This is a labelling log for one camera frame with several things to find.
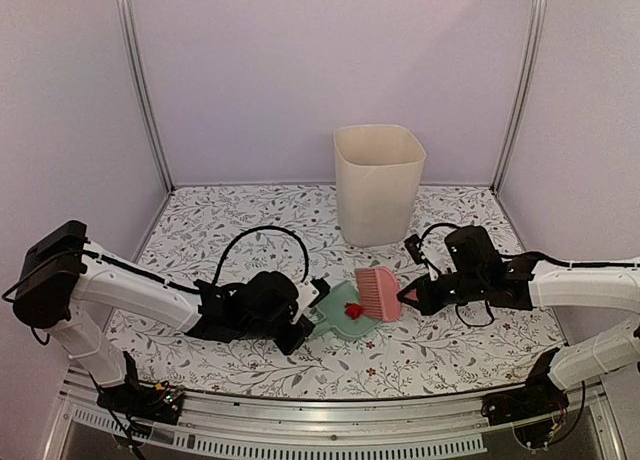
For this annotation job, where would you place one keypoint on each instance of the aluminium frame post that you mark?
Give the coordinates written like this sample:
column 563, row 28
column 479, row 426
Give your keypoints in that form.
column 532, row 45
column 141, row 90

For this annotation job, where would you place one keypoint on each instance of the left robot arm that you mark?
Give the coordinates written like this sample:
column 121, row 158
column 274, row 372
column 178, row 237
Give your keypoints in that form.
column 65, row 272

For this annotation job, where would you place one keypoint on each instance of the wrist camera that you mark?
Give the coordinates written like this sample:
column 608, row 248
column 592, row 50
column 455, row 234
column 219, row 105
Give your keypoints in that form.
column 306, row 294
column 413, row 245

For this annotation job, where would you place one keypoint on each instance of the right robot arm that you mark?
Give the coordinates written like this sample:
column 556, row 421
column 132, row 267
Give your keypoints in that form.
column 598, row 301

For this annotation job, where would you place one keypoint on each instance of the pink hand brush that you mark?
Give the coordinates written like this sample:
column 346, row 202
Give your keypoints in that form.
column 378, row 288

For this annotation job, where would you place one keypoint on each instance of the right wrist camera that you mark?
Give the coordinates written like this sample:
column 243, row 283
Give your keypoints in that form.
column 413, row 245

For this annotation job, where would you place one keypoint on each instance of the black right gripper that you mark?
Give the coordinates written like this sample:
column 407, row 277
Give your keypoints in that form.
column 426, row 303

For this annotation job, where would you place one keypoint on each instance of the red paper scrap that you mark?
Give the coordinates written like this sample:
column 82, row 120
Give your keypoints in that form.
column 353, row 311

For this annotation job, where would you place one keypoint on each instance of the right aluminium frame post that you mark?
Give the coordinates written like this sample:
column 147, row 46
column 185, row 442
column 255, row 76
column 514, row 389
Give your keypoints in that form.
column 532, row 45

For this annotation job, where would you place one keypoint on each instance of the cream plastic waste bin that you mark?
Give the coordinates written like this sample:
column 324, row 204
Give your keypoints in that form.
column 378, row 169

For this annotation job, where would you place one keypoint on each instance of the green plastic dustpan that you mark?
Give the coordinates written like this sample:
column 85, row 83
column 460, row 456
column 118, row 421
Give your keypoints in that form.
column 331, row 315

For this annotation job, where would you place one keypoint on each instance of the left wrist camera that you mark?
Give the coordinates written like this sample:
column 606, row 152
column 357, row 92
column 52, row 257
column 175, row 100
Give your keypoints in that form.
column 306, row 294

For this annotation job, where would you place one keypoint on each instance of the left aluminium frame post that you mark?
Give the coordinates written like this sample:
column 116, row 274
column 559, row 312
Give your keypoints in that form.
column 141, row 90

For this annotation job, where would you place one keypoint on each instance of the aluminium table rail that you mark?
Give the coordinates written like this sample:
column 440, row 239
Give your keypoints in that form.
column 220, row 426

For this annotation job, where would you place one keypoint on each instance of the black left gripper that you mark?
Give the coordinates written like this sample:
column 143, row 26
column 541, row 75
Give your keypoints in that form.
column 288, row 345

